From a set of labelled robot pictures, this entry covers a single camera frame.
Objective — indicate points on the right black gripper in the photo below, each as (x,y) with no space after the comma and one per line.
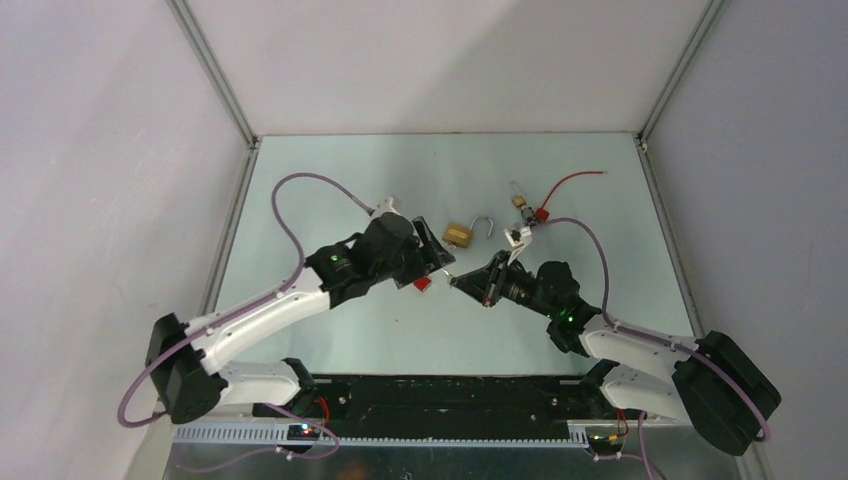
(477,283)

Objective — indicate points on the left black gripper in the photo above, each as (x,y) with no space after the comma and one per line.
(432,256)

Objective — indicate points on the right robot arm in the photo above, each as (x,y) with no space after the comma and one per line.
(708,383)

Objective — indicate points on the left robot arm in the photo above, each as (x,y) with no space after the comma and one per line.
(192,364)

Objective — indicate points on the small key bunch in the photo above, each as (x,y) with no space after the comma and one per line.
(528,216)

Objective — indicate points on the small brass padlock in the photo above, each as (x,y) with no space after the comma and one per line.
(518,195)

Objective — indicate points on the right controller board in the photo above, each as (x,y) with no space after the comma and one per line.
(605,446)

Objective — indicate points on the controller board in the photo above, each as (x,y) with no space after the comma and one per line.
(605,446)
(303,432)

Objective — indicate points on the left controller board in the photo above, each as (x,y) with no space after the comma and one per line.
(303,432)

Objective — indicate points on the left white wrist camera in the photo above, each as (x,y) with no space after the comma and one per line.
(388,206)

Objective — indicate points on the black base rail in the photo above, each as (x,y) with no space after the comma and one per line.
(538,407)

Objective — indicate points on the right aluminium frame post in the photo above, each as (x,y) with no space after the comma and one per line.
(692,46)

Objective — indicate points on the aluminium frame post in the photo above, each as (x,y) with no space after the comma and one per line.
(203,51)
(692,46)

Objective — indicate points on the left aluminium frame post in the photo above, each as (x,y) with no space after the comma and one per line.
(203,51)

